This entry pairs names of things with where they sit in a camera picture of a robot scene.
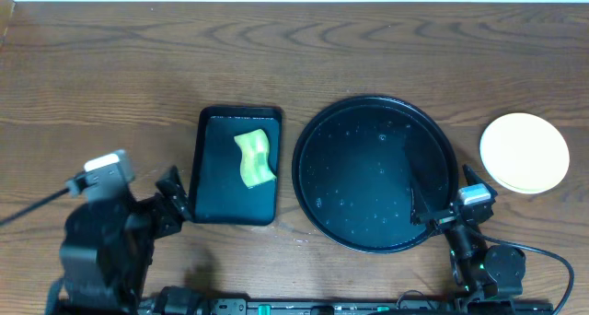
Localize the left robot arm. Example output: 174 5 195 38
45 163 193 314

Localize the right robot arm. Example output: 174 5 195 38
406 151 525 313

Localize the green yellow sponge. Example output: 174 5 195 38
234 129 276 189

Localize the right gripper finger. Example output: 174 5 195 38
462 164 497 198
403 146 432 227

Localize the dark rectangular tray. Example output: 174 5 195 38
189 106 282 226

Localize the yellow plate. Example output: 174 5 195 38
479 112 571 194

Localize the round black tray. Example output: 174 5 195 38
292 96 456 253

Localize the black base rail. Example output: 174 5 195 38
137 297 553 315

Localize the left black cable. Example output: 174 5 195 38
0 188 73 228

